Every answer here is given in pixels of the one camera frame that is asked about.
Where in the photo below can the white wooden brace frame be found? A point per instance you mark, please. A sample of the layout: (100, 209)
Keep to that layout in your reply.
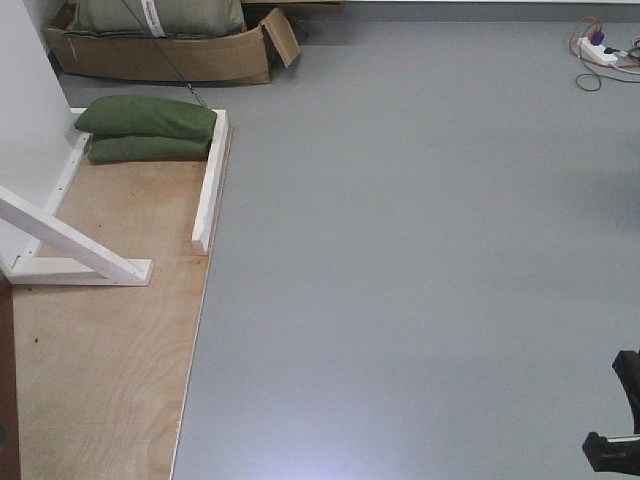
(57, 253)

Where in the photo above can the white power strip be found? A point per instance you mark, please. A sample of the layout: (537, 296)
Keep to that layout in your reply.
(595, 53)

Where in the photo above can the grey-green woven sack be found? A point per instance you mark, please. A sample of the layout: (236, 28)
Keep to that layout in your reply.
(161, 18)

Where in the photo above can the open flat cardboard box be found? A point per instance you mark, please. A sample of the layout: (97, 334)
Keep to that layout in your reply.
(243, 58)

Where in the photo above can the lower green sandbag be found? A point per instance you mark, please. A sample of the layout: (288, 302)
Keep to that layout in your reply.
(113, 149)

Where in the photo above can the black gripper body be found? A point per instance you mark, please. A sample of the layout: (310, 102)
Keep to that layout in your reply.
(619, 454)

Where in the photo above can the plywood floor platform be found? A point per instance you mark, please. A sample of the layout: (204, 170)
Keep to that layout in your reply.
(102, 371)

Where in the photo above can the brown wooden door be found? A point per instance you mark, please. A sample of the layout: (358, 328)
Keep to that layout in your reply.
(10, 444)

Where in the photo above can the white wooden edge rail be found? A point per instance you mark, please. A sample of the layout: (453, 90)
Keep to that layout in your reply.
(203, 228)

